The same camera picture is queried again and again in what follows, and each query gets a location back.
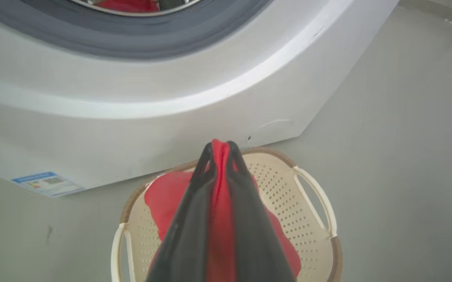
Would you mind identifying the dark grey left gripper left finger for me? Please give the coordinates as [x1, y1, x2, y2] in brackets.
[146, 143, 215, 282]

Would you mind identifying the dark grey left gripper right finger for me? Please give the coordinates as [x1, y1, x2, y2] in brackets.
[226, 141, 297, 282]

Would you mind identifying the red cloth garment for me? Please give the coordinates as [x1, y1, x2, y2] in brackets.
[144, 139, 302, 282]

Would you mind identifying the cream perforated laundry basket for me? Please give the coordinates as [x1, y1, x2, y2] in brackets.
[111, 147, 343, 282]

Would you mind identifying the white washing machine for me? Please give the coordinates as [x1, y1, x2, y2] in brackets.
[0, 0, 400, 192]

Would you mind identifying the blue energy label sticker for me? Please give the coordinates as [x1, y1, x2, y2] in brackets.
[11, 172, 85, 197]

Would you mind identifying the red garment in drum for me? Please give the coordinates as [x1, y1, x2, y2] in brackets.
[95, 0, 160, 13]

